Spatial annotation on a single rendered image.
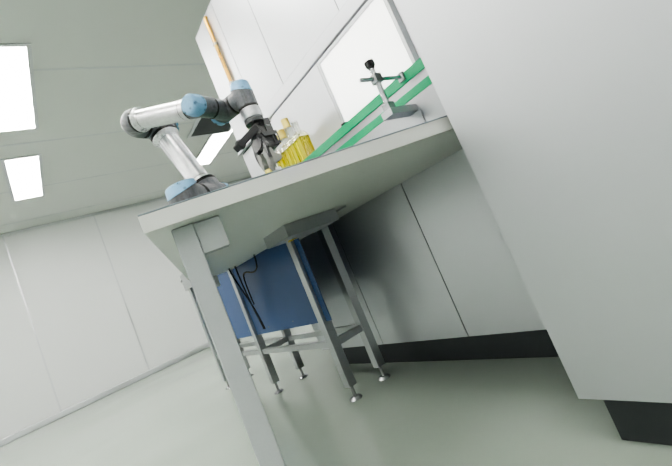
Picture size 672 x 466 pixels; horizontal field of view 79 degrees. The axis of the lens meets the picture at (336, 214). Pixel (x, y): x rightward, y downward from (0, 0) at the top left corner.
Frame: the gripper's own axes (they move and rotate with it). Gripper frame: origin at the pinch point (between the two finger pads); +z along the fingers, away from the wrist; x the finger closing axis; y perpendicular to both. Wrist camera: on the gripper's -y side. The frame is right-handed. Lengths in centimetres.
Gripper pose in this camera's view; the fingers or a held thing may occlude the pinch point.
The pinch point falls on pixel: (269, 171)
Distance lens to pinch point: 147.6
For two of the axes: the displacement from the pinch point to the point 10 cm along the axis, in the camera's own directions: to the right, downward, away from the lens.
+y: 7.6, -2.6, 6.0
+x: -5.2, 3.1, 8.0
